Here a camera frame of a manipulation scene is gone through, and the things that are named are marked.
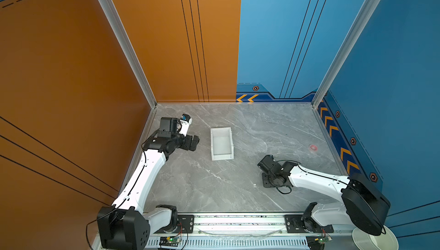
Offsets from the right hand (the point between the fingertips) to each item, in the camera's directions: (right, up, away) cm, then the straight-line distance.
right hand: (266, 182), depth 86 cm
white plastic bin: (-23, +18, +11) cm, 31 cm away
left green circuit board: (-45, -19, -15) cm, 51 cm away
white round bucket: (+39, -13, -23) cm, 48 cm away
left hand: (-38, +25, -4) cm, 45 cm away
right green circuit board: (+20, -17, -17) cm, 31 cm away
